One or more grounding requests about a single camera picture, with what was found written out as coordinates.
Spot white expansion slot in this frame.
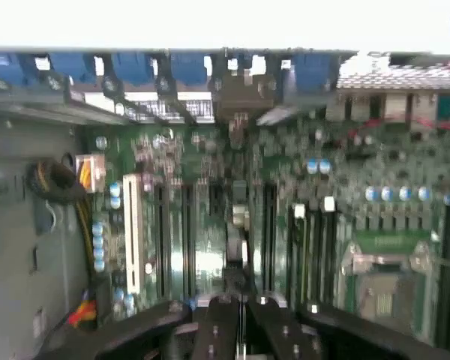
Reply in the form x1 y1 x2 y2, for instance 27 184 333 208
121 172 146 296

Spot red wire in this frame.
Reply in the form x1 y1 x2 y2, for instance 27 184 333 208
346 114 450 134

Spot black open PC case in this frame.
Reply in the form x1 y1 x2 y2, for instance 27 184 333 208
0 44 450 360

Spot sleeved power wire bundle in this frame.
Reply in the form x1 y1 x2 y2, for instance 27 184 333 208
25 153 107 271

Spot blue card retention latch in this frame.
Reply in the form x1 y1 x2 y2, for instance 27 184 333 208
0 50 333 89

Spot grey power supply unit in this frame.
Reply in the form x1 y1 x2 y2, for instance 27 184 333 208
0 112 95 360

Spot RAM stick with white label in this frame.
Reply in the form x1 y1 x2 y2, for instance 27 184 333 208
292 204 312 305

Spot silver CPU socket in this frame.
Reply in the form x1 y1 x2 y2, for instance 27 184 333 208
340 239 434 277

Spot black RAM slot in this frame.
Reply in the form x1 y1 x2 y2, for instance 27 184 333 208
438 224 450 338

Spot green motherboard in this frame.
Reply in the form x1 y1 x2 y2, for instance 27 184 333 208
82 112 450 350

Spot black expansion slot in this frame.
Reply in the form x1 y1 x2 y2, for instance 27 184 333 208
152 183 167 297
181 183 197 297
262 182 279 294

